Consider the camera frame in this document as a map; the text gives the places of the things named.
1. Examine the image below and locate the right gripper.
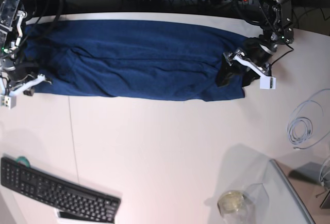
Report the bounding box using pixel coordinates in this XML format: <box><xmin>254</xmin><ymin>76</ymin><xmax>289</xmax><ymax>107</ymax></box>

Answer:
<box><xmin>5</xmin><ymin>62</ymin><xmax>38</xmax><ymax>97</ymax></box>

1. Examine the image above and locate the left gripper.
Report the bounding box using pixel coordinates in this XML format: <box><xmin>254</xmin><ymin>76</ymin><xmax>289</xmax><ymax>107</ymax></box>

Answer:
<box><xmin>216</xmin><ymin>38</ymin><xmax>277</xmax><ymax>87</ymax></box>

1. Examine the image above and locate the dark blue t-shirt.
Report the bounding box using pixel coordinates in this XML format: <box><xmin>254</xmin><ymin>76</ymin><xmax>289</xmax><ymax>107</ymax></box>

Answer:
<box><xmin>24</xmin><ymin>20</ymin><xmax>245</xmax><ymax>102</ymax></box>

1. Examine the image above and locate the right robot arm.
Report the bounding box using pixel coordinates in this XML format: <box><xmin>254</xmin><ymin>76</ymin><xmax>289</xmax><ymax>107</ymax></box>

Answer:
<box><xmin>1</xmin><ymin>0</ymin><xmax>64</xmax><ymax>98</ymax></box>

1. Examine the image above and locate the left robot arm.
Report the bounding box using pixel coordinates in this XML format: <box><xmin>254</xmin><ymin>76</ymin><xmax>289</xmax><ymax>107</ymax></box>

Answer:
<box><xmin>216</xmin><ymin>0</ymin><xmax>294</xmax><ymax>90</ymax></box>

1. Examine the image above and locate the green tape roll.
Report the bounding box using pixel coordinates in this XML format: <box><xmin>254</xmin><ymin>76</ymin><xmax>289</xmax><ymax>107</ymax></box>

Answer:
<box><xmin>16</xmin><ymin>156</ymin><xmax>30</xmax><ymax>168</ymax></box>

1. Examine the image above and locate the black computer keyboard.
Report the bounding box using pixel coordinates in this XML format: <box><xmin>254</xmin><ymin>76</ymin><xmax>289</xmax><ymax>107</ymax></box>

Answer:
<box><xmin>1</xmin><ymin>157</ymin><xmax>121</xmax><ymax>222</ymax></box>

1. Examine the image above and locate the clear tape roll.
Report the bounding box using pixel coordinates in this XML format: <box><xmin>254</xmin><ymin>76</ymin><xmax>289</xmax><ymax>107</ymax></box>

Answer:
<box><xmin>217</xmin><ymin>190</ymin><xmax>245</xmax><ymax>216</ymax></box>

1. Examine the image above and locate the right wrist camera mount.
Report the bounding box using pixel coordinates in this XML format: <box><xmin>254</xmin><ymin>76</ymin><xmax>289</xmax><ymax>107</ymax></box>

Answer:
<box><xmin>1</xmin><ymin>74</ymin><xmax>53</xmax><ymax>109</ymax></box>

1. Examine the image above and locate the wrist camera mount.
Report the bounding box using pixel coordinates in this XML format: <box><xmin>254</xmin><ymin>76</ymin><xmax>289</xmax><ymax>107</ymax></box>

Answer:
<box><xmin>1</xmin><ymin>74</ymin><xmax>53</xmax><ymax>109</ymax></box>
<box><xmin>223</xmin><ymin>48</ymin><xmax>276</xmax><ymax>90</ymax></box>

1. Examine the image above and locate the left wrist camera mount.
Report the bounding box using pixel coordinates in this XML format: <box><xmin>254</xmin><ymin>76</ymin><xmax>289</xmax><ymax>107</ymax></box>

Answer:
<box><xmin>223</xmin><ymin>48</ymin><xmax>276</xmax><ymax>90</ymax></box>

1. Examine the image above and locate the light blue coiled cable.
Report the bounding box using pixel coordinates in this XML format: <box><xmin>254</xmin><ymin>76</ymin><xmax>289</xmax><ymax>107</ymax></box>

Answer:
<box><xmin>287</xmin><ymin>88</ymin><xmax>330</xmax><ymax>150</ymax></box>

